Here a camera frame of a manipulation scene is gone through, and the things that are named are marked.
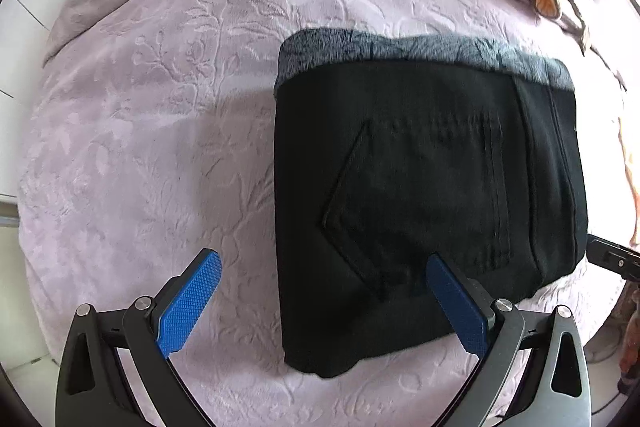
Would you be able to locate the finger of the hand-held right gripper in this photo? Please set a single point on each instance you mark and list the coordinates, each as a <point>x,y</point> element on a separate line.
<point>612,257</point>

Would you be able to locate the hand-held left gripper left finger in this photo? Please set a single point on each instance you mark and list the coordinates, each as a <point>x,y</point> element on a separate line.
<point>192,302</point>

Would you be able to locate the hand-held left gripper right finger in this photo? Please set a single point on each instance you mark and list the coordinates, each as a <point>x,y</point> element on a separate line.
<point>457,307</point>

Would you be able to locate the black pants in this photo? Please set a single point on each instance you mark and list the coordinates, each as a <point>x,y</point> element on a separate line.
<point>425,157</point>

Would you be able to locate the pink embossed bed cover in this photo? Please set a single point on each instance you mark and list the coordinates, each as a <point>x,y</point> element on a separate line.
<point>150,132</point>

